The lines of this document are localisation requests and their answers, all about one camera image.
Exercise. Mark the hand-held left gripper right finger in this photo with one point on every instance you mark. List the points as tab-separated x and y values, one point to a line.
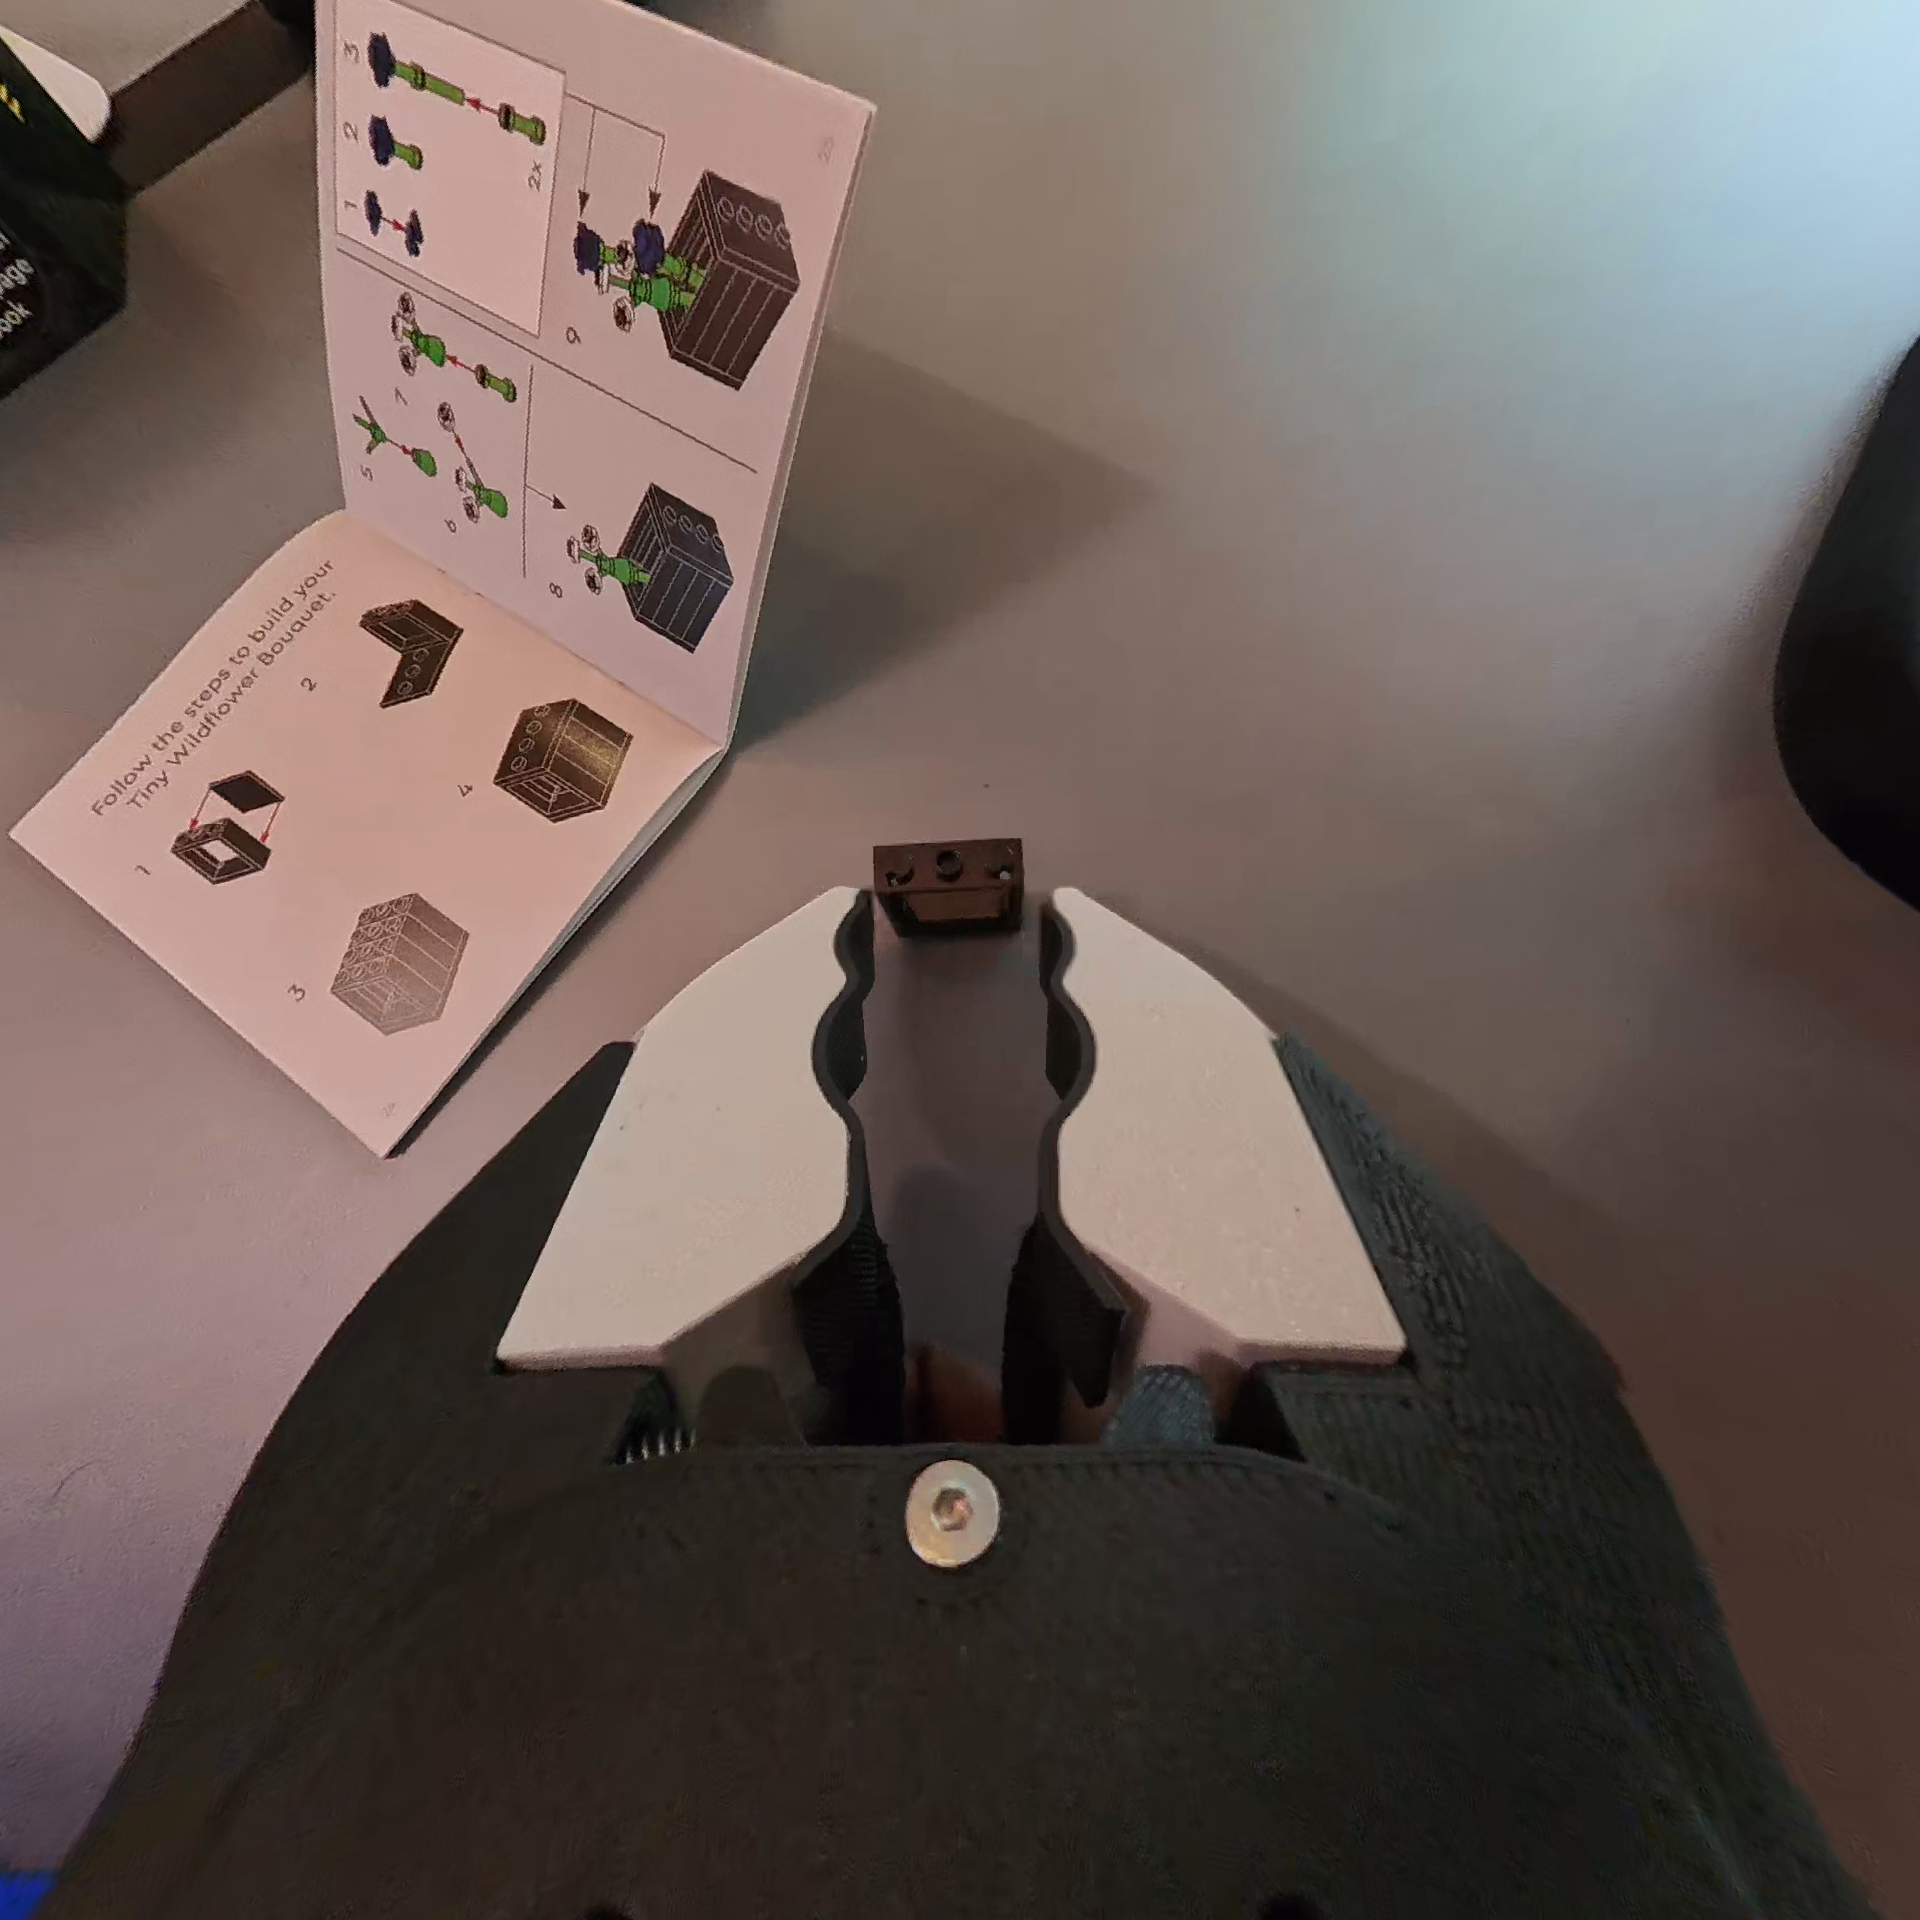
1231	1200

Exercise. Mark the grey desk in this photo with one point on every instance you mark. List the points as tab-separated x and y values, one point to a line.
1350	540

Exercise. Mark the black glossy cardboard box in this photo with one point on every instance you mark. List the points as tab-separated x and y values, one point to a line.
55	256

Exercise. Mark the black mesh cushion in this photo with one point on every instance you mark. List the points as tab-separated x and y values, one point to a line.
1860	660

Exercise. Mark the white instruction booklet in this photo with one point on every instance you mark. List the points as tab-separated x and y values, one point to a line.
450	841

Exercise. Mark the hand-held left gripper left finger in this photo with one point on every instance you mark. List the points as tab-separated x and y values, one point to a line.
676	1200

